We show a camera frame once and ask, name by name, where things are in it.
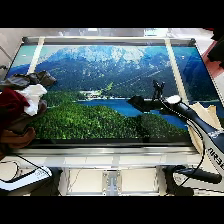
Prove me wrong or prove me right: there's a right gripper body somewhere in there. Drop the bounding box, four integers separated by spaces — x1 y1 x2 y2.
127 94 168 114

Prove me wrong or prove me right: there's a cream garment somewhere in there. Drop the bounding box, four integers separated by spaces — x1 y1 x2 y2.
187 101 224 155

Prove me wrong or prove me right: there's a silver frame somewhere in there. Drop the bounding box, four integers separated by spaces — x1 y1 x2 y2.
6 35 205 197

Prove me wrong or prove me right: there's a black cable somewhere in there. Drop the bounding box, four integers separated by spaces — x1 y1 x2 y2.
0 153 51 184
159 99 206 192

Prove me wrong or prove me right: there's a dark grey garment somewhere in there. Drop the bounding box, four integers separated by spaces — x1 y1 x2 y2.
0 70 58 92

